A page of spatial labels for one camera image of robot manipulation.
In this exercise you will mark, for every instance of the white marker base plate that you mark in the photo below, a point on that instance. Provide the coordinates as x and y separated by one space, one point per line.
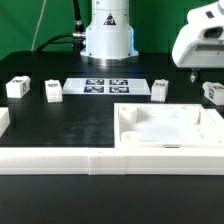
106 86

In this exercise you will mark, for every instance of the white right fence piece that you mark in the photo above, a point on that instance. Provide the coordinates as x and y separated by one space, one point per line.
216 117

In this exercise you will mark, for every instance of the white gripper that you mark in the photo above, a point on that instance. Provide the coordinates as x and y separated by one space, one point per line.
200 43

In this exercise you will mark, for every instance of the white front fence rail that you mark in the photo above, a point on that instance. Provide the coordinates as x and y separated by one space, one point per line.
107 161

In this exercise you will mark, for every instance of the white fence piece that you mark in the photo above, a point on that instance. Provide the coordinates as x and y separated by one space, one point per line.
4 120
216 117

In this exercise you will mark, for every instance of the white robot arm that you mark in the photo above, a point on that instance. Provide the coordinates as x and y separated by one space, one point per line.
109 37

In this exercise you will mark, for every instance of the white square tabletop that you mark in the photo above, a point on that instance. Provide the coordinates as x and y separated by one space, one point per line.
146 125

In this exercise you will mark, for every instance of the white left fence piece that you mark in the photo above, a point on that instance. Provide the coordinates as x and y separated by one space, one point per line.
4 120

